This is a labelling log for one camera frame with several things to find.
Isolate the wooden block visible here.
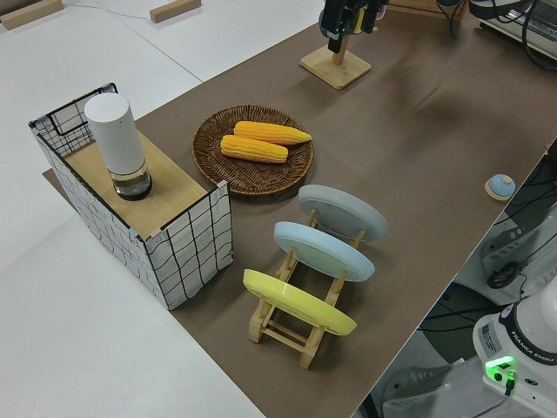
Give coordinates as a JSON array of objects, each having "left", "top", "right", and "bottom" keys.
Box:
[
  {"left": 150, "top": 0, "right": 202, "bottom": 23},
  {"left": 0, "top": 0, "right": 64, "bottom": 30}
]

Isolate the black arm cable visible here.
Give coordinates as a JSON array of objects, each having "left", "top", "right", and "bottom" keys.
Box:
[{"left": 436, "top": 0, "right": 463, "bottom": 41}]

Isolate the wooden plate rack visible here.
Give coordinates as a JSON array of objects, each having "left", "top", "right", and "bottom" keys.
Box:
[{"left": 248, "top": 207, "right": 367, "bottom": 370}]

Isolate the wooden mug rack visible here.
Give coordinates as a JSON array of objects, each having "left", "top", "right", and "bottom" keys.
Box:
[{"left": 299, "top": 25, "right": 372, "bottom": 91}]

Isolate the white toaster oven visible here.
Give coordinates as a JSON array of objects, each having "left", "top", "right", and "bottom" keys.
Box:
[{"left": 473, "top": 6, "right": 557, "bottom": 62}]

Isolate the yellow plate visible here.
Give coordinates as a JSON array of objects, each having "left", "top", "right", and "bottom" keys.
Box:
[{"left": 242, "top": 268, "right": 359, "bottom": 338}]

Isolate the grey plate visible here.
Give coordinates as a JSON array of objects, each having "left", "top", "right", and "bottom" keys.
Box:
[{"left": 298, "top": 184, "right": 389, "bottom": 244}]

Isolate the blue service bell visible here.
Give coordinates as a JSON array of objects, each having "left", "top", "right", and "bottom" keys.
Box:
[{"left": 485, "top": 173, "right": 517, "bottom": 200}]

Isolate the brown table mat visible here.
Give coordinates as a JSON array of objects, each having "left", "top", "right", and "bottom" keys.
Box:
[{"left": 42, "top": 0, "right": 557, "bottom": 418}]

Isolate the yellow corn cob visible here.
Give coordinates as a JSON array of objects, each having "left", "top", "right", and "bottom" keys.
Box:
[
  {"left": 233, "top": 121, "right": 313, "bottom": 146},
  {"left": 220, "top": 134, "right": 290, "bottom": 165}
]

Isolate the light blue plate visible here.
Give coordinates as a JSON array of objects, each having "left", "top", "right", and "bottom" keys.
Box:
[{"left": 272, "top": 220, "right": 376, "bottom": 283}]

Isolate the wire grid shelf organizer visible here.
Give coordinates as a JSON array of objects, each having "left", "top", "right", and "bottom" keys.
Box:
[{"left": 29, "top": 81, "right": 235, "bottom": 311}]

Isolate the dark blue mug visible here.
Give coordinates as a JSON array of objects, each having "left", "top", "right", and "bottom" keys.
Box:
[{"left": 319, "top": 6, "right": 366, "bottom": 38}]

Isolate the black base cable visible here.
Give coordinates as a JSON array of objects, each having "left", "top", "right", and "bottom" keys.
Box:
[{"left": 486, "top": 260, "right": 530, "bottom": 289}]

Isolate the white cylinder bottle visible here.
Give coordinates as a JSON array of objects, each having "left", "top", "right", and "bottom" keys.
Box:
[{"left": 84, "top": 94, "right": 153, "bottom": 202}]

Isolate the brown wicker basket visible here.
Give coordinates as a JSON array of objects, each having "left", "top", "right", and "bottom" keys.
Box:
[{"left": 191, "top": 104, "right": 315, "bottom": 200}]

